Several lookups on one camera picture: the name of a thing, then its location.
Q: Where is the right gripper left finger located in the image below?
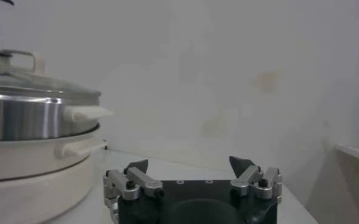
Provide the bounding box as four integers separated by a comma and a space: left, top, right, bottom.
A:
102, 158, 165, 219

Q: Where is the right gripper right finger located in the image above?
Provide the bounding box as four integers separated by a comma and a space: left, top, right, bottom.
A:
229, 155, 283, 203

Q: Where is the glass lid with cream handle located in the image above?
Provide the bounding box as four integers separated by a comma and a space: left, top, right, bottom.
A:
0, 48, 102, 100

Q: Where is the stainless steel steamer pot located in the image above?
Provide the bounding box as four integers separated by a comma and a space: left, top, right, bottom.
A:
0, 91, 116, 141

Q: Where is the cream electric cooker base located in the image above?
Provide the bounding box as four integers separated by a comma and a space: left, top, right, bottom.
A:
0, 123, 108, 224

